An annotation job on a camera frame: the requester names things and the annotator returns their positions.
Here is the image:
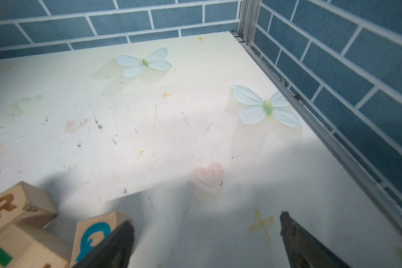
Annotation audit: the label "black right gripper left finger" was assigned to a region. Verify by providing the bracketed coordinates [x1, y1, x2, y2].
[75, 220, 135, 268]

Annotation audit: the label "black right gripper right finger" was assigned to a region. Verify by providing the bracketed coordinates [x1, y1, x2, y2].
[280, 212, 350, 268]

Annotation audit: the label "wooden block letter R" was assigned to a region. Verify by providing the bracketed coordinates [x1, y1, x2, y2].
[0, 182, 58, 234]

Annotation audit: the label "wooden block blue letter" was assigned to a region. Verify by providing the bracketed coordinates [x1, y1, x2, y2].
[70, 211, 132, 268]

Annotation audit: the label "wooden block green marks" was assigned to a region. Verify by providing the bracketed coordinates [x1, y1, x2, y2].
[0, 224, 72, 268]

